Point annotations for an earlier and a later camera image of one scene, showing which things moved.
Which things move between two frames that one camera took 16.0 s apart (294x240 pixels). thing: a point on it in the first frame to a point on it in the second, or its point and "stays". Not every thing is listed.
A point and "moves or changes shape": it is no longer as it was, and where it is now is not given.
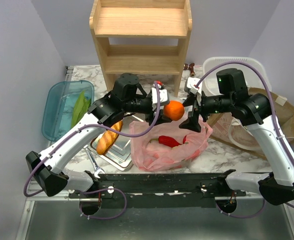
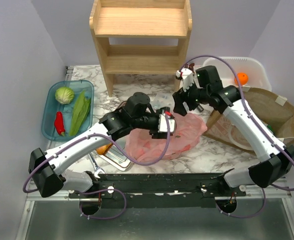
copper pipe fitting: [190, 67] stays
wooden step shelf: [141, 19] stays
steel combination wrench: [95, 167] stays
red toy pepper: [166, 141] to [59, 123]
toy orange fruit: [174, 110] moves or changes shape
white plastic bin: [254, 79] stays
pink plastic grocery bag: [167, 145] moves or changes shape
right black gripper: [192, 122] to [179, 97]
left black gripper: [161, 117] to [155, 134]
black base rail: [160, 191] stays
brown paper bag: [226, 128] stays
